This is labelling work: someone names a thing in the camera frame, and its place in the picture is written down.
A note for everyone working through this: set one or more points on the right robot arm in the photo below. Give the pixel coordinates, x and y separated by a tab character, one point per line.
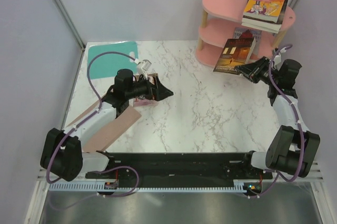
294	147

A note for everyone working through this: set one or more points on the Roald Dahl Charlie book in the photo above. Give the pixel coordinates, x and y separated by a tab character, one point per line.
265	10

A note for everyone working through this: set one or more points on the Hamlet red cover book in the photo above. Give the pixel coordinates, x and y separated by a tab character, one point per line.
243	32

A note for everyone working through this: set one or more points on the pink three-tier shelf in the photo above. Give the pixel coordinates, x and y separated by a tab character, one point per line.
219	21

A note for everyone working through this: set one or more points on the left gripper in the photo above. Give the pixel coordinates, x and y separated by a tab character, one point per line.
158	92

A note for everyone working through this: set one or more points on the purple illustrated children's book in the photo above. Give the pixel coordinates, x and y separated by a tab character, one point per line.
142	101

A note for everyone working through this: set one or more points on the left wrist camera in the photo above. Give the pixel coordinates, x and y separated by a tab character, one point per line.
143	66

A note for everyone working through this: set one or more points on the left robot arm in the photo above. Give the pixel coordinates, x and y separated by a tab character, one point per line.
63	154

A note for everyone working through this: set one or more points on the white slotted cable duct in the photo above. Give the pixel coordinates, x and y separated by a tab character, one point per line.
104	186

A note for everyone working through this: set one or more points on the brown cardboard file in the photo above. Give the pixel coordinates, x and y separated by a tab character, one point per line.
110	129

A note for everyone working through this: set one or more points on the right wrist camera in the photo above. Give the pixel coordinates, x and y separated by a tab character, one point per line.
276	59

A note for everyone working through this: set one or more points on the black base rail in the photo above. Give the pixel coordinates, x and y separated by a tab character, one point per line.
180	169

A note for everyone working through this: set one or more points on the Nineteen Eighty-Four book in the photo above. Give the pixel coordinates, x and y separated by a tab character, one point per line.
260	28

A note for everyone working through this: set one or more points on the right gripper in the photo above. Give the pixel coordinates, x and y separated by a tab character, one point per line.
254	69

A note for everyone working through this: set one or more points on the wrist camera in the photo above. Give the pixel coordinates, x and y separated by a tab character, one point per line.
143	66
276	59

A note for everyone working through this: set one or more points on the teal plastic file folder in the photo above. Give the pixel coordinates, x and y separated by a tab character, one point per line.
108	65

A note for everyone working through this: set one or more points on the dark orange Edward Bulane book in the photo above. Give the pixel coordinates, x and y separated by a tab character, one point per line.
236	52

